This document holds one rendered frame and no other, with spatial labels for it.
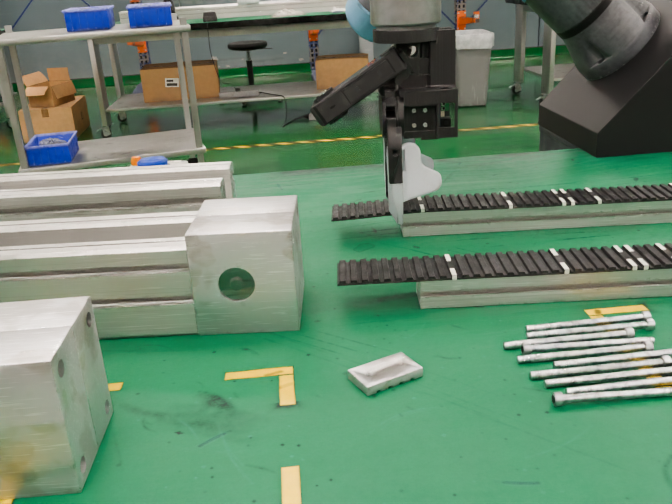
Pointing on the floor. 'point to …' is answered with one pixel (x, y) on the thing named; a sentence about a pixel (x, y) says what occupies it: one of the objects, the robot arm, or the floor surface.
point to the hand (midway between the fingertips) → (391, 206)
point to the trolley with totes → (141, 146)
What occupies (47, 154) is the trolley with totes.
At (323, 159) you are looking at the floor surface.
